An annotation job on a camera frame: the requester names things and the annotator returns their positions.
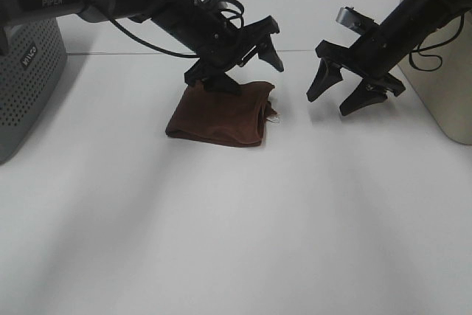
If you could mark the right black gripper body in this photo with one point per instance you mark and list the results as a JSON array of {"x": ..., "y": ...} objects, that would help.
[{"x": 374, "y": 53}]

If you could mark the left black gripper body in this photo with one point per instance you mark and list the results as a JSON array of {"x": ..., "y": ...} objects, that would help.
[{"x": 220, "y": 39}]

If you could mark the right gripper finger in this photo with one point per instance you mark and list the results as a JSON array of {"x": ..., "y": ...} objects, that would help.
[
  {"x": 365, "y": 94},
  {"x": 328, "y": 74}
]

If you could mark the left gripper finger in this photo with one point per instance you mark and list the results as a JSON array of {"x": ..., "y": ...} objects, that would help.
[
  {"x": 222, "y": 83},
  {"x": 268, "y": 53}
]

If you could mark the brown towel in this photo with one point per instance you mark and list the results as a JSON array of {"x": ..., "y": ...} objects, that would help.
[{"x": 221, "y": 118}]

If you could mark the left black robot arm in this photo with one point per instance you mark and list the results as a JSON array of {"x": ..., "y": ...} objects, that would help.
[{"x": 16, "y": 12}]

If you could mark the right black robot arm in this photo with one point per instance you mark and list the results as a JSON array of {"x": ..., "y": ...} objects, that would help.
[{"x": 441, "y": 13}]

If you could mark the beige storage bin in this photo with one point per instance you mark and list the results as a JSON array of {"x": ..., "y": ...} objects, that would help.
[{"x": 446, "y": 93}]

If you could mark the grey perforated laundry basket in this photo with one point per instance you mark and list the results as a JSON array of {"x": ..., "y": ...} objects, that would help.
[{"x": 30, "y": 71}]

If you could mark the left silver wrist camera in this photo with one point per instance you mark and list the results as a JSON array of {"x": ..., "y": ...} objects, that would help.
[{"x": 213, "y": 5}]

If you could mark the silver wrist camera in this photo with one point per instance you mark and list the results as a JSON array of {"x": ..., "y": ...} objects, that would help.
[
  {"x": 355, "y": 21},
  {"x": 213, "y": 5}
]

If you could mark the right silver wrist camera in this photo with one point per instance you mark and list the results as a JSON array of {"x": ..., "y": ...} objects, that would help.
[{"x": 355, "y": 21}]

